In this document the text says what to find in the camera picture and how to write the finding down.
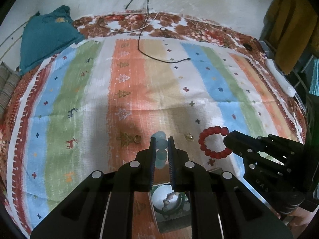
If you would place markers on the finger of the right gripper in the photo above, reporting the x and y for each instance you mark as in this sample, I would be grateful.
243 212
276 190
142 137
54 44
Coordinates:
234 145
243 136

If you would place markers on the teal pillow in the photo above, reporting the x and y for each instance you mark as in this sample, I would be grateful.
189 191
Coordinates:
46 35

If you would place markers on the striped colourful bed cloth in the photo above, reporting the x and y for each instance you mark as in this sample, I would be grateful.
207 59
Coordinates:
149 104

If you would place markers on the mustard yellow hanging cloth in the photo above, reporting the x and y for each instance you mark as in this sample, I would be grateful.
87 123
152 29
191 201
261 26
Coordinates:
292 25

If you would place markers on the red floral blanket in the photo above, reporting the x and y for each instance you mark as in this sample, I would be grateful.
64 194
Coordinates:
159 23

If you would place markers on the gold earring pair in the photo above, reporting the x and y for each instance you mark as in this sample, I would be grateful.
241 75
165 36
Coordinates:
189 136

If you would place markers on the brown striped cushion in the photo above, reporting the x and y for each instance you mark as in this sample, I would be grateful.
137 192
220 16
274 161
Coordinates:
9 81

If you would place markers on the white power strip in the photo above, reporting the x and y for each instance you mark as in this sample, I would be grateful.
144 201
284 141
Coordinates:
286 87

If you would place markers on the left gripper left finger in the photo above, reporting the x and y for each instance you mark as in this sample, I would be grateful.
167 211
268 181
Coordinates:
153 150

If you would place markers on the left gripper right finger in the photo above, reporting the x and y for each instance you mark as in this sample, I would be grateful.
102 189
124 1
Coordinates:
171 159

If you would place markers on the green jade bangle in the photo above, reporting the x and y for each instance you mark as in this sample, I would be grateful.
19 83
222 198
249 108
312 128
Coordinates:
168 203

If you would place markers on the metal tin box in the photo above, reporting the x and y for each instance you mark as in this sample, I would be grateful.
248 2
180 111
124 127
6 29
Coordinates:
169 223

